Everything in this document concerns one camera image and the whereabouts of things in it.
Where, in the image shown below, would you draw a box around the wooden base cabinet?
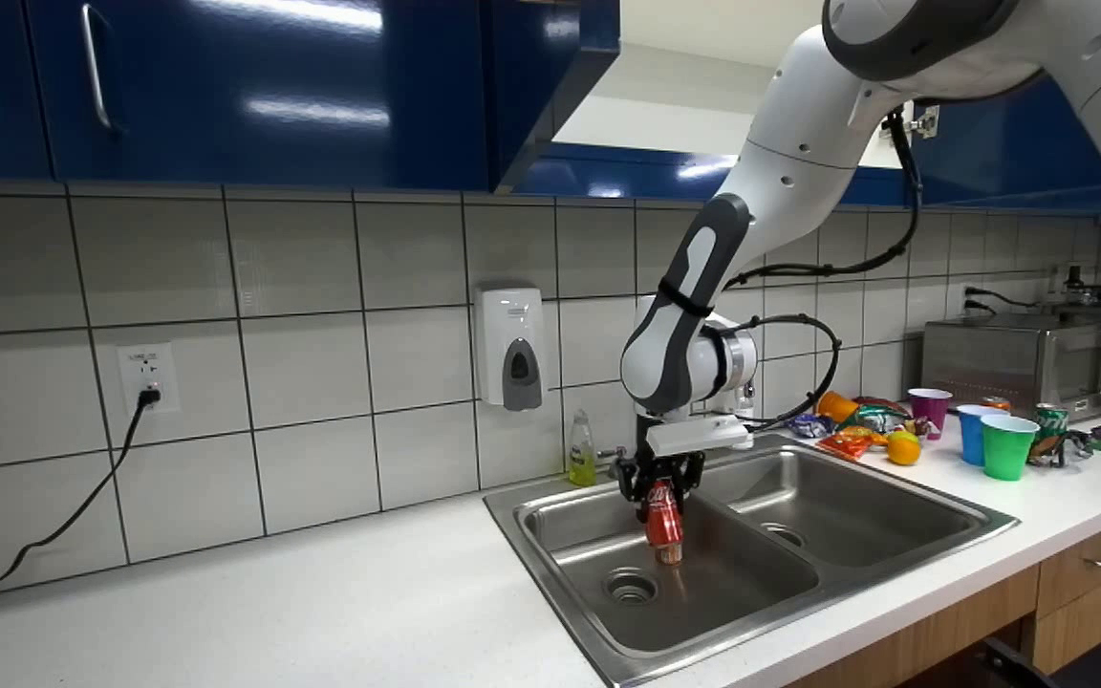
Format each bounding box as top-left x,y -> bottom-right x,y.
792,505 -> 1101,688

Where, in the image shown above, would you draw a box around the black plugged wall cables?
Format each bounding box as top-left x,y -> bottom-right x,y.
960,282 -> 1062,324

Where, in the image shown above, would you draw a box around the green snack bag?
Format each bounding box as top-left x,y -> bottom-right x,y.
851,396 -> 916,435

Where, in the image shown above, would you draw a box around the silver cabinet door handle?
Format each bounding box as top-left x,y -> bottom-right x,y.
77,0 -> 118,132

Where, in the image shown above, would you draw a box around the orange squash toy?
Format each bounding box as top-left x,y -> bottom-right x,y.
815,389 -> 860,429

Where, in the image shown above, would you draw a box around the green plastic cup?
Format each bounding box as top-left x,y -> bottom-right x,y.
977,411 -> 1043,485

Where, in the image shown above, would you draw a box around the purple plastic cup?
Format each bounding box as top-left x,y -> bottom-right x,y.
907,387 -> 955,438

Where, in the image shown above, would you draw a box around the red snack bag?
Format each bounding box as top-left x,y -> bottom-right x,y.
816,429 -> 884,463

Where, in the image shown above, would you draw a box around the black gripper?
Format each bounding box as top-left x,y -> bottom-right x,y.
616,450 -> 709,519

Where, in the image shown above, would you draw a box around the colourful toy figure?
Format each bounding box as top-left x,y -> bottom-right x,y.
1027,402 -> 1095,470

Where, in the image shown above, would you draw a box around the white wall soap dispenser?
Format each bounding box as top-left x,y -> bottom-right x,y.
470,277 -> 553,411

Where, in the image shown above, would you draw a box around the blue snack bag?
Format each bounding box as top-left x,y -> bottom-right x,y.
786,407 -> 833,444

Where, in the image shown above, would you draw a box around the green dish soap bottle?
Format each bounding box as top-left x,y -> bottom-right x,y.
561,405 -> 602,489

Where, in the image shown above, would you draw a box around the blue plastic cup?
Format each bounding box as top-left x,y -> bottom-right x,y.
951,402 -> 1005,470

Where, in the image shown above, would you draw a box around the white wall outlet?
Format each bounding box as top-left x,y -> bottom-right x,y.
118,341 -> 183,416

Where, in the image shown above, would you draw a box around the silver toaster oven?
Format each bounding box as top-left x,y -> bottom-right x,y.
916,303 -> 1101,411

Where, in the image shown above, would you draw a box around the black power cord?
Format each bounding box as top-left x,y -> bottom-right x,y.
0,387 -> 165,607

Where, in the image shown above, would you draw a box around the stainless steel double sink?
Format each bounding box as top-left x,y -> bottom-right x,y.
480,435 -> 1025,688

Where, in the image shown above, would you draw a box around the red soda can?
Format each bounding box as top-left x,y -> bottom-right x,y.
640,478 -> 688,556

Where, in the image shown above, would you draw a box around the round orange fruit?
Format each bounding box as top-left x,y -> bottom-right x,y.
884,429 -> 925,470

